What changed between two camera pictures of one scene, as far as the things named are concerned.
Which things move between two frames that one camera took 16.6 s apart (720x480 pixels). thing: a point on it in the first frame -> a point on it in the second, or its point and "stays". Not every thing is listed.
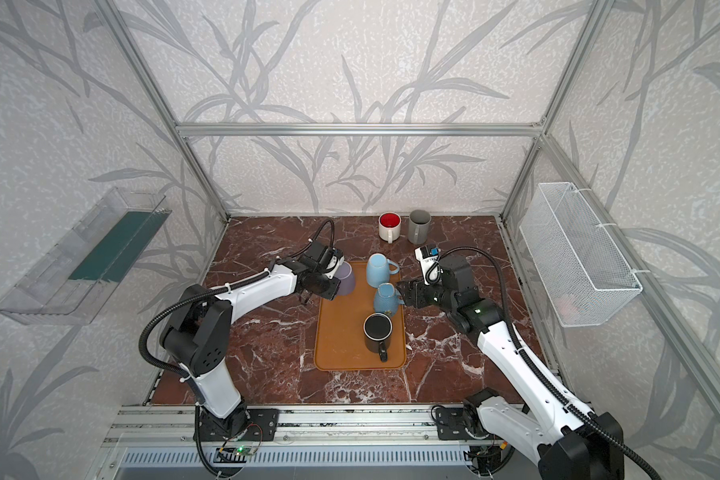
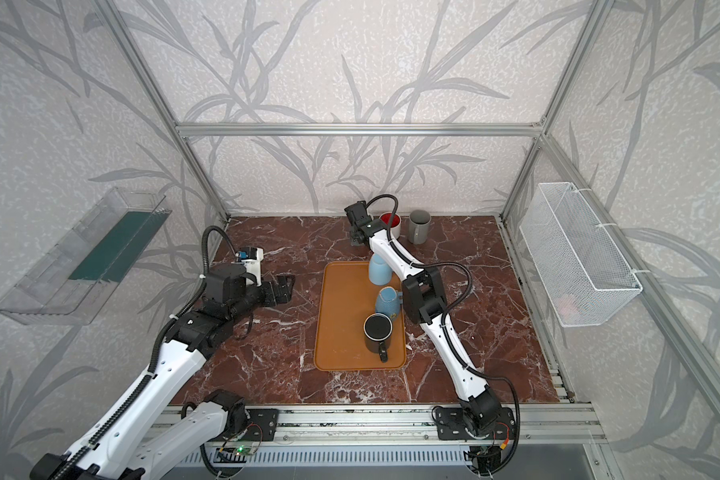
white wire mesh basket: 583,278 stays
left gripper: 327,285 -> 278,289
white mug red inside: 389,224 stays
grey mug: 418,226 stays
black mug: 377,329 stays
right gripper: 418,293 -> 357,215
